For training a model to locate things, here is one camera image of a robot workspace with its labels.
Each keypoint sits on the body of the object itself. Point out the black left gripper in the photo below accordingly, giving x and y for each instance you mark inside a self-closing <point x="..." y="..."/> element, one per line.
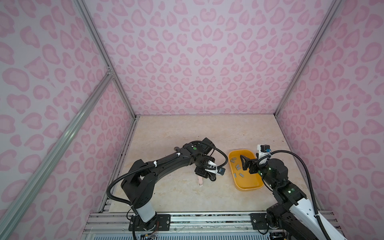
<point x="202" y="172"/>

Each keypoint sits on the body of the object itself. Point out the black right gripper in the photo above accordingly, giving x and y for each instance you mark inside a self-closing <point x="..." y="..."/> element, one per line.
<point x="254" y="164"/>

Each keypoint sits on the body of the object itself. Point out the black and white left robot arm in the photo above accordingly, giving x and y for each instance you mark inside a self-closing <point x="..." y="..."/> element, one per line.
<point x="136" y="187"/>

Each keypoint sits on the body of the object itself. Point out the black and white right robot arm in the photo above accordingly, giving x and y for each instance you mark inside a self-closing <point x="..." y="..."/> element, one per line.
<point x="293" y="212"/>

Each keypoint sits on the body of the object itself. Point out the yellow plastic tray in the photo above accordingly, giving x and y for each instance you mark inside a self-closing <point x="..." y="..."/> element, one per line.
<point x="248" y="182"/>

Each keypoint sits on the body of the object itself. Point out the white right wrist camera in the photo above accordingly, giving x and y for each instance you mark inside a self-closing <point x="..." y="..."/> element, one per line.
<point x="264" y="153"/>

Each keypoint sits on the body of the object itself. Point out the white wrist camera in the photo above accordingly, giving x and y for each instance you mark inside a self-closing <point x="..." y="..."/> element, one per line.
<point x="264" y="153"/>
<point x="215" y="169"/>

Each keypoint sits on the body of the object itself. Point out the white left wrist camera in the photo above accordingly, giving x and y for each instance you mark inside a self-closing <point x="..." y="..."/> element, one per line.
<point x="215" y="169"/>

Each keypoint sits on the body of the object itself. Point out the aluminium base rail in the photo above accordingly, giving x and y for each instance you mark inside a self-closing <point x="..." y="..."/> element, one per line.
<point x="197" y="226"/>

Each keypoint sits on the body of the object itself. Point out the aluminium frame bar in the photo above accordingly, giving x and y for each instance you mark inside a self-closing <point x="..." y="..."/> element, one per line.
<point x="18" y="208"/>

